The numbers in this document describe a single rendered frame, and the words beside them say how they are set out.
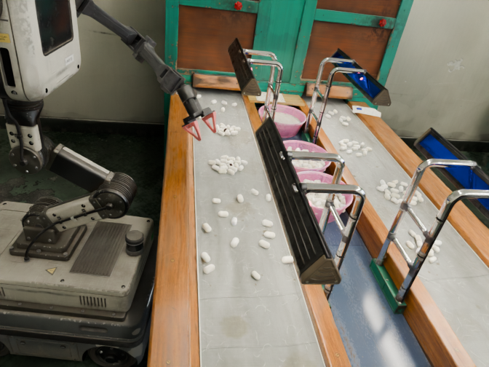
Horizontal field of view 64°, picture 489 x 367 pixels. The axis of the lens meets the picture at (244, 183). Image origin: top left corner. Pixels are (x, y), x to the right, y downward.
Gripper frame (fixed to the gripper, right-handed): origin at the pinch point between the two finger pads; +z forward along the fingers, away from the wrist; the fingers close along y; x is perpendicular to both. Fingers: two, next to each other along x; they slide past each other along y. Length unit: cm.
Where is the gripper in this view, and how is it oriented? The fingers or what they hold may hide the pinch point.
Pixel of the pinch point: (207, 134)
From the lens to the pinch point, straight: 151.8
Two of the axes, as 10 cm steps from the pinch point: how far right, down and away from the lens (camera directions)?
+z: 4.4, 8.8, 1.8
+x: 7.3, -2.3, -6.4
